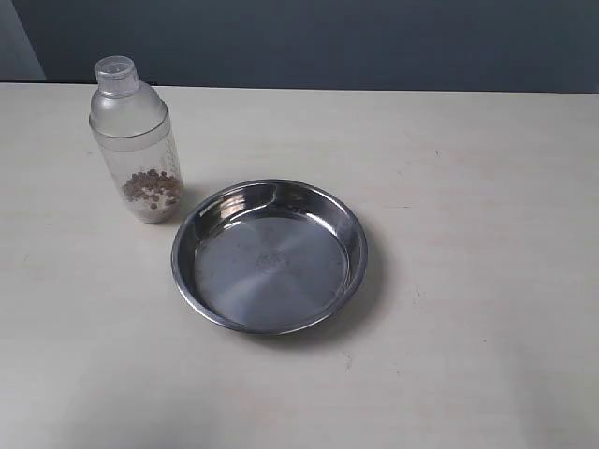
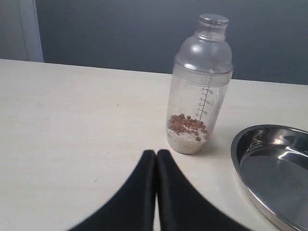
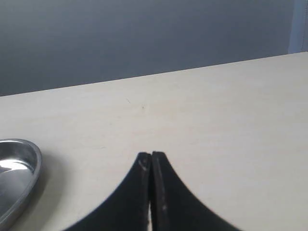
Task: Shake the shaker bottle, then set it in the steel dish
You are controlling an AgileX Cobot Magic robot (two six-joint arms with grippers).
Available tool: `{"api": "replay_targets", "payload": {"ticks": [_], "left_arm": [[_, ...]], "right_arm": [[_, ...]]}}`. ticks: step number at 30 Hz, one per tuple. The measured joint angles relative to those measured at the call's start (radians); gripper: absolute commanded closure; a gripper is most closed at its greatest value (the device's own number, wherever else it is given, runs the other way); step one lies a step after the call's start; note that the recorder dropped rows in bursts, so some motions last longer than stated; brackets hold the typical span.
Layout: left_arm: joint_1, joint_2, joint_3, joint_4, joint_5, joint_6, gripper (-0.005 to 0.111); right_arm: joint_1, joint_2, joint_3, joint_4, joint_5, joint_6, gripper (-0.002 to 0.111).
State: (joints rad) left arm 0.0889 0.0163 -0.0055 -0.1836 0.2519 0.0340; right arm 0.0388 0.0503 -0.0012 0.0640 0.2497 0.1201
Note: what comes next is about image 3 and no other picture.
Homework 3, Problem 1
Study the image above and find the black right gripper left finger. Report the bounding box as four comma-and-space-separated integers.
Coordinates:
67, 153, 151, 231

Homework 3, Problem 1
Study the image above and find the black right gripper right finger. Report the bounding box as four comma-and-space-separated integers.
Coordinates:
152, 152, 237, 231

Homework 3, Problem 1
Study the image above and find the round stainless steel plate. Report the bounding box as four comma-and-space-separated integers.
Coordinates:
0, 139, 42, 231

